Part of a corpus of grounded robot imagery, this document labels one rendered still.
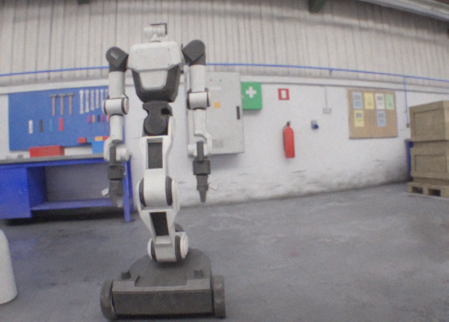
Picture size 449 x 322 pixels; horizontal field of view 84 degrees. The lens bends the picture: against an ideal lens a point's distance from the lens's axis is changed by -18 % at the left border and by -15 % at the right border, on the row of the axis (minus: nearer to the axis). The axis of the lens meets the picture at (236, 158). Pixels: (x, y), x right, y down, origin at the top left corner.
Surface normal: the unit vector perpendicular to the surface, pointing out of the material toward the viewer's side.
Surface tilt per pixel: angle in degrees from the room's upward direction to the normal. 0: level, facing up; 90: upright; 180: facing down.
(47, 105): 90
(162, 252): 106
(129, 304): 90
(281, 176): 90
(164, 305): 90
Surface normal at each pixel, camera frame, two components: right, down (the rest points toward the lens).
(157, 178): 0.05, -0.39
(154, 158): 0.07, -0.16
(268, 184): 0.25, 0.00
